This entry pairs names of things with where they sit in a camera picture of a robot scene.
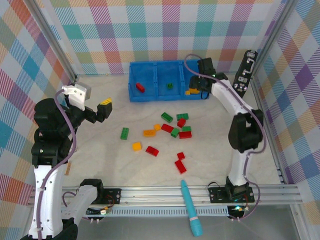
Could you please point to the yellow sloped lego brick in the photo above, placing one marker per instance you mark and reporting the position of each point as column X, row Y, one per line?
column 193, row 91

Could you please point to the orange lego brick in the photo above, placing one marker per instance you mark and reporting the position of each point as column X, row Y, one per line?
column 187, row 92
column 157, row 127
column 149, row 133

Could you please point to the green lego brick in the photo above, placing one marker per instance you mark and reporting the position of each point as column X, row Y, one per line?
column 175, row 132
column 124, row 133
column 170, row 85
column 167, row 117
column 186, row 128
column 182, row 116

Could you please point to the red lego brick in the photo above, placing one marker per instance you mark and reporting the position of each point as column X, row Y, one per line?
column 185, row 134
column 180, row 156
column 140, row 87
column 180, row 166
column 152, row 151
column 167, row 127
column 181, row 122

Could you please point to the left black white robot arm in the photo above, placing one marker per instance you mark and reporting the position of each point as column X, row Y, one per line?
column 47, row 195

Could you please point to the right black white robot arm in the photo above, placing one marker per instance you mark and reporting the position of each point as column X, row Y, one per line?
column 246, row 132

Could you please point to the blue three-compartment bin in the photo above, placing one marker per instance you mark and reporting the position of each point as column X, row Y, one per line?
column 147, row 75

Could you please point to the tan tape strip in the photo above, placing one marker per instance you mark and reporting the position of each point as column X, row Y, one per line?
column 68, row 168

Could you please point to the teal pen-shaped tool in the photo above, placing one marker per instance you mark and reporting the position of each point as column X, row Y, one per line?
column 191, row 207

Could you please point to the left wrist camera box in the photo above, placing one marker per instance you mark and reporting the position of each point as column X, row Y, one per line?
column 77, row 96

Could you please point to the aluminium side floor rail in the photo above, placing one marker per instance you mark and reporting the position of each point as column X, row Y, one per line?
column 275, row 152
column 74, row 81

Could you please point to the aluminium upright frame post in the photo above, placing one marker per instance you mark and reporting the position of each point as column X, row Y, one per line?
column 53, row 42
column 275, row 32

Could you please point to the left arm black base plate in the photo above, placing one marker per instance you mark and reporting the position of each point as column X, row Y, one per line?
column 112, row 196

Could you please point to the wide aluminium frame rail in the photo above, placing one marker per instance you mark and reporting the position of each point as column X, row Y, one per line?
column 155, row 197

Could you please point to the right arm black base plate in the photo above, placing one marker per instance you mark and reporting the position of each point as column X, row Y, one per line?
column 217, row 195

